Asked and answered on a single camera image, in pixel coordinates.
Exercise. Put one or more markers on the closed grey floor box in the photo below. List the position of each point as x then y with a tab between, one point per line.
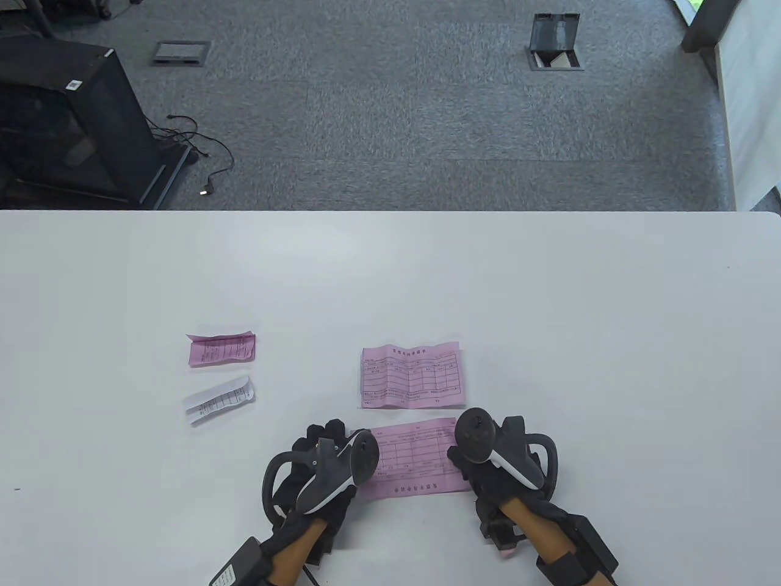
181	53

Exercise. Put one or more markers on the person's right forearm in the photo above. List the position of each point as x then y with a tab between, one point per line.
546	537

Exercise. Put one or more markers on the black cabinet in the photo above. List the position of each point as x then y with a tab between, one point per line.
91	122

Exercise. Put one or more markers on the person's right hand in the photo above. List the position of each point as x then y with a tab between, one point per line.
488	482

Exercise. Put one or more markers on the black wrist box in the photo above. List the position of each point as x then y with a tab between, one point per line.
595	543

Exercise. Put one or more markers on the pink paper invoice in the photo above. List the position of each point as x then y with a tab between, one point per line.
221	350
415	458
409	375

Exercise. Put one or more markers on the person's left forearm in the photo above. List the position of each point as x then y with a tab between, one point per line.
299	552

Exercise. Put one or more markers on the open grey floor box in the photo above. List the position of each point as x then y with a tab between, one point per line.
554	33

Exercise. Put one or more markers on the black caster wheel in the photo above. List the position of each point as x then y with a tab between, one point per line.
104	8

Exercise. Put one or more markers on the dark grey pillar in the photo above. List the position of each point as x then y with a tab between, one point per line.
701	27

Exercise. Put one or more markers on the white partition panel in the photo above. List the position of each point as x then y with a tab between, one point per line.
753	110

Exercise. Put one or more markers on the white paper invoice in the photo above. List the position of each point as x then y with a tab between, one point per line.
218	400

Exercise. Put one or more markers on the black labelled power pack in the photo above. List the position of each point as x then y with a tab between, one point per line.
238	561

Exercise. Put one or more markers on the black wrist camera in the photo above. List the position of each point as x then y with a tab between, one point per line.
320	549
503	534

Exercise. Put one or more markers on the person's left hand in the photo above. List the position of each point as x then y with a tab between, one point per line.
320	434

